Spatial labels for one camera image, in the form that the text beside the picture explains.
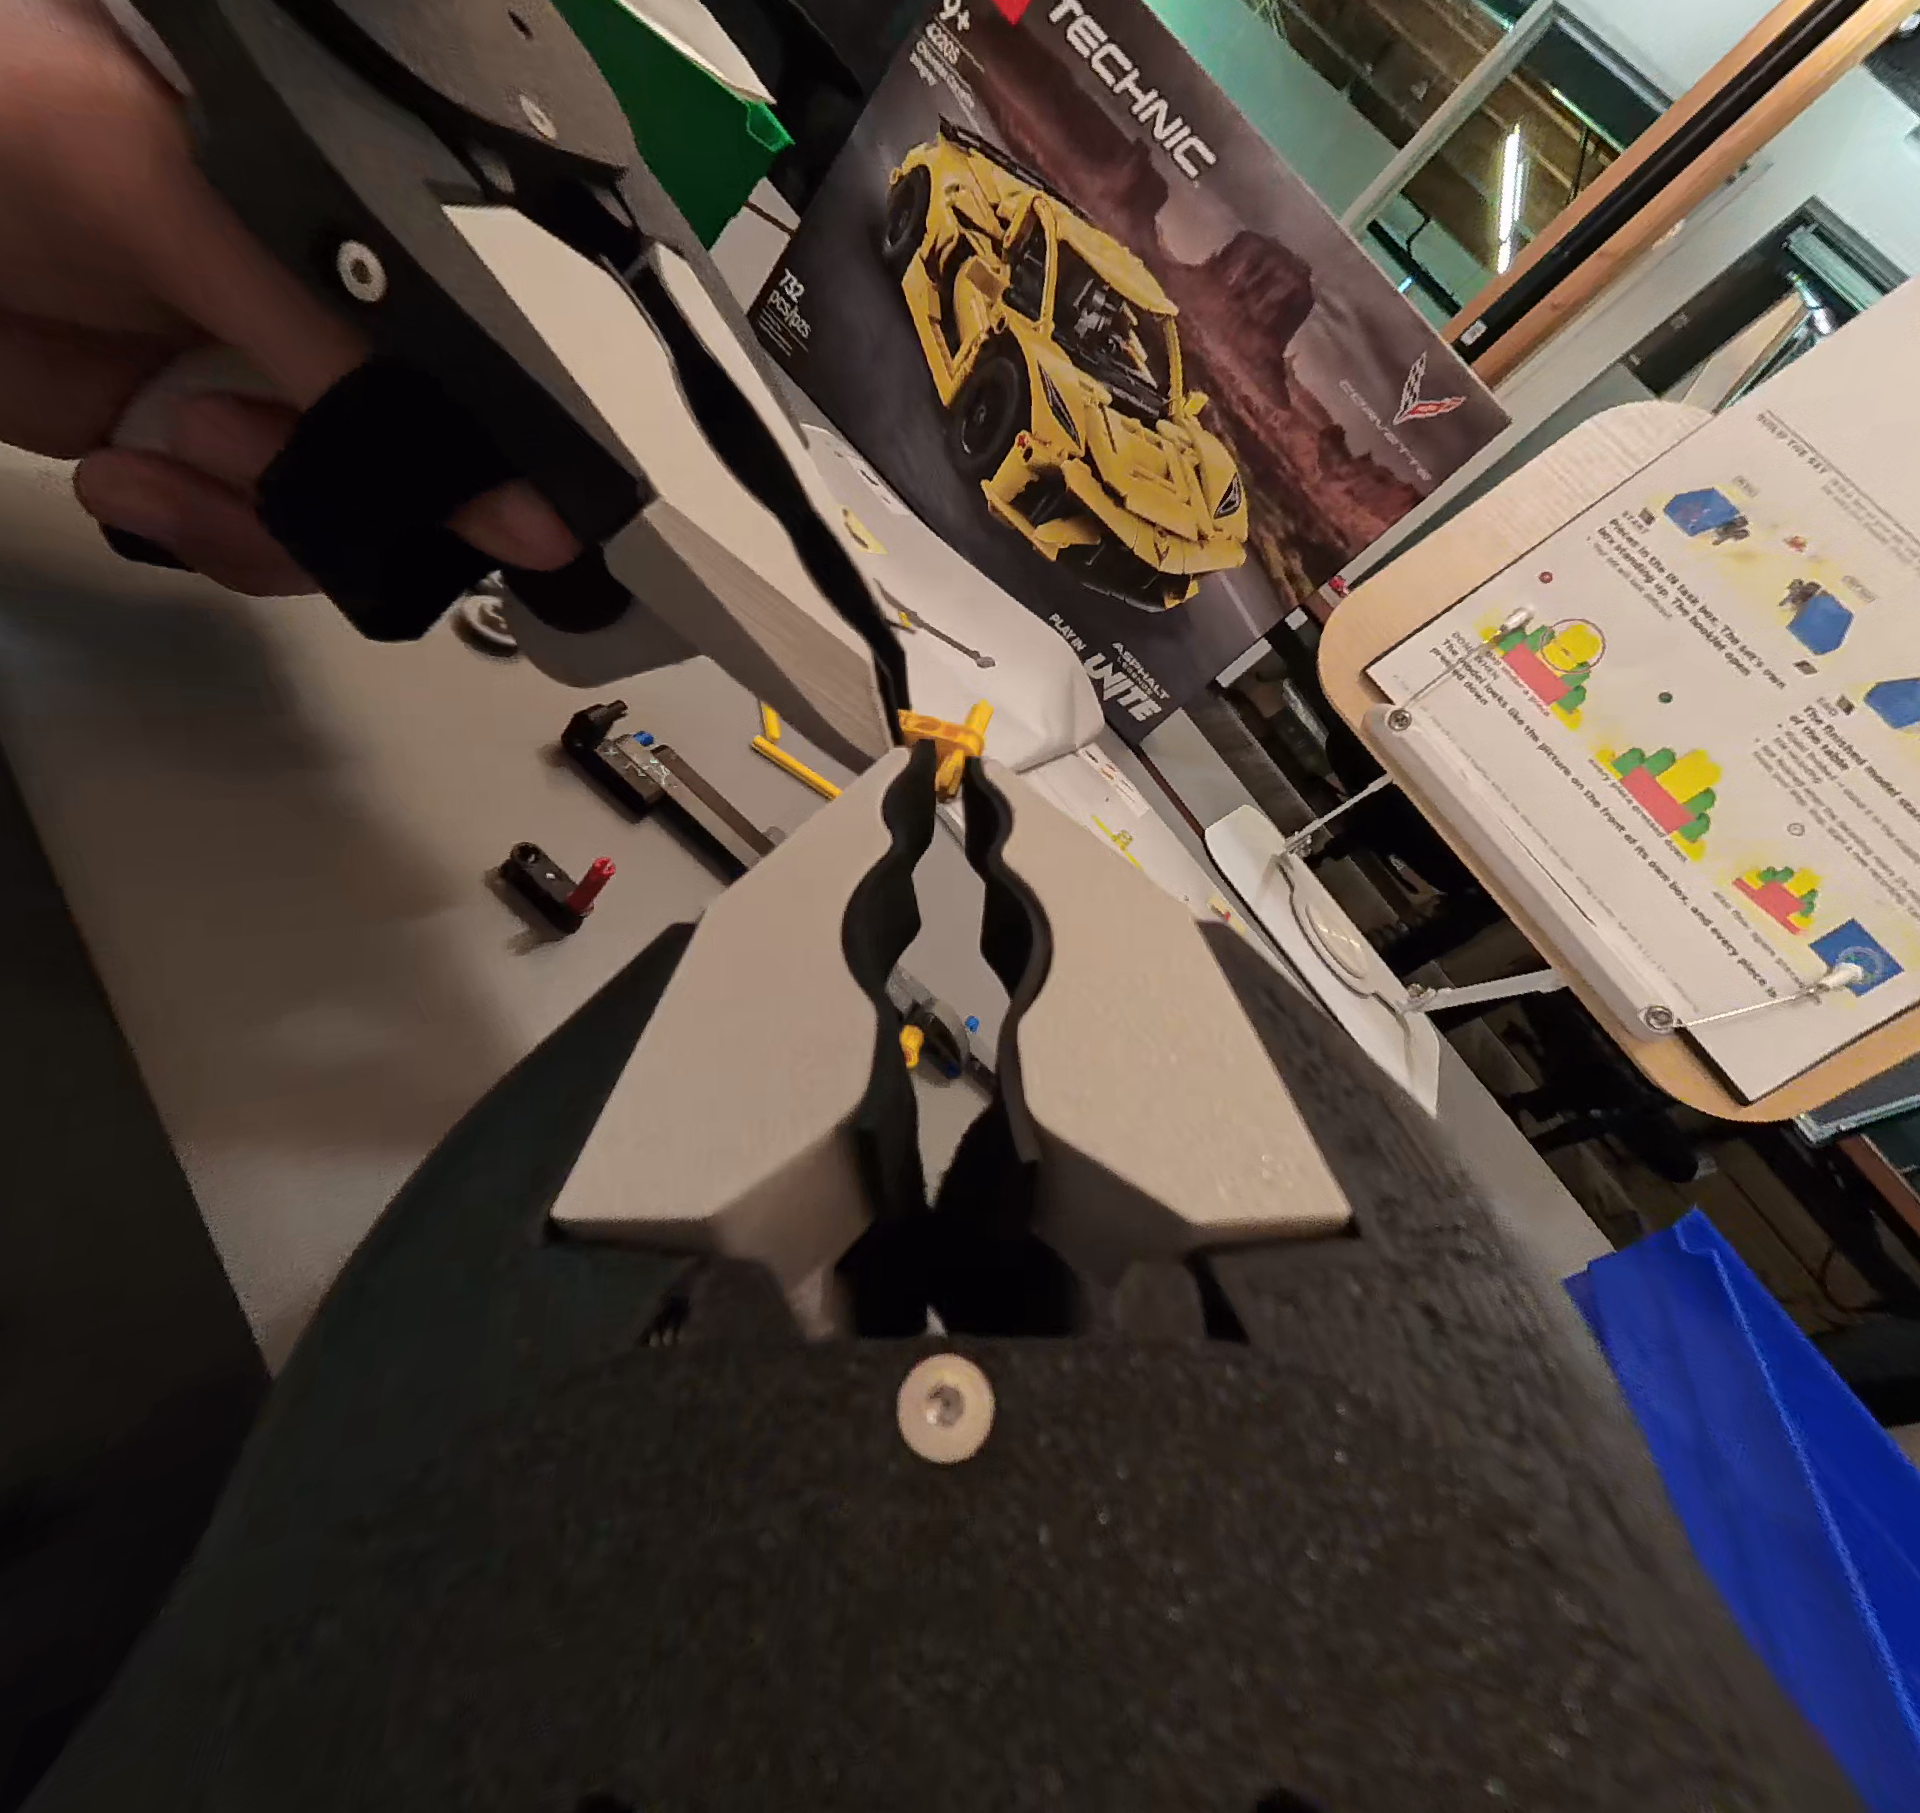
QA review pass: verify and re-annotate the dark box with yellow car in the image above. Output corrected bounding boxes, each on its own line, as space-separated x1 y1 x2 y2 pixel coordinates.
746 0 1515 745

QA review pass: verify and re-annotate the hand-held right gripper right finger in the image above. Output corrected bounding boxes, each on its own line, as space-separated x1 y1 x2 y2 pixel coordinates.
958 762 1351 1285

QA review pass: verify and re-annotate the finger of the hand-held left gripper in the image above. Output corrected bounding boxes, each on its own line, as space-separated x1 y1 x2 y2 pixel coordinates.
450 205 917 766
658 247 914 694

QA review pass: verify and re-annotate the yellow connector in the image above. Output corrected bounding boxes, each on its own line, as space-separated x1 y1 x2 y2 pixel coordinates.
894 696 999 795

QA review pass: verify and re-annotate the long grey black beam assembly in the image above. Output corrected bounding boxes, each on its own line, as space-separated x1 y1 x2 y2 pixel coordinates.
559 696 995 1085

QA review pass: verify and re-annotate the printed instruction sheet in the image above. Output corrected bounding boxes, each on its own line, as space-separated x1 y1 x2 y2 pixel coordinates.
1362 280 1920 1106

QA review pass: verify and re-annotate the person's left hand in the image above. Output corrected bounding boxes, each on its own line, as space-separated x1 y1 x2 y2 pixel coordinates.
0 0 592 598

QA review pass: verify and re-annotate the black connector with red pin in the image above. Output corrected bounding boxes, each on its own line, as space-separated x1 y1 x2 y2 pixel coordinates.
498 838 619 934

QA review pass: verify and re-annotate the blue bin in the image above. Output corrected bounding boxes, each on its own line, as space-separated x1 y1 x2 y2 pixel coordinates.
1559 1205 1920 1813

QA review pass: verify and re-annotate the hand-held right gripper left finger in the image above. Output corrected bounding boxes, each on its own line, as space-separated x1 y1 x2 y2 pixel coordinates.
553 749 938 1254

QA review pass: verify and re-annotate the green bin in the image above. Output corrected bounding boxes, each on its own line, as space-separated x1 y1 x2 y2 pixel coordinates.
462 0 795 247

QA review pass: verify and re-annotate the open instruction booklet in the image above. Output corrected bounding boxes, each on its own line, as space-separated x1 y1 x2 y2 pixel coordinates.
801 418 1257 946

